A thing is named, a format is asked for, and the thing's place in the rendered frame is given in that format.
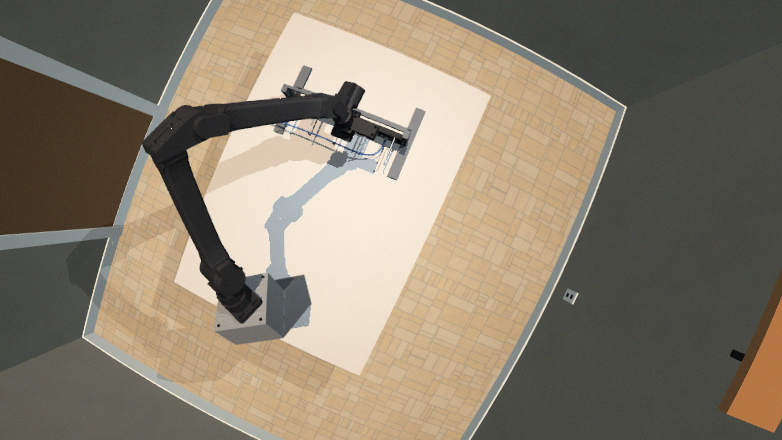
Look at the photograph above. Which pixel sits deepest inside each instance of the grey patch panel rack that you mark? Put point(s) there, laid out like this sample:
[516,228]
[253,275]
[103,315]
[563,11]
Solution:
[382,131]

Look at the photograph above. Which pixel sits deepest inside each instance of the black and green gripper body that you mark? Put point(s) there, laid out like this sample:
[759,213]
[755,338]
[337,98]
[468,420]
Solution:
[337,133]

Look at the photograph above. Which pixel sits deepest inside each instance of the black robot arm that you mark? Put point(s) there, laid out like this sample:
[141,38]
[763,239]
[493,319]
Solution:
[171,159]

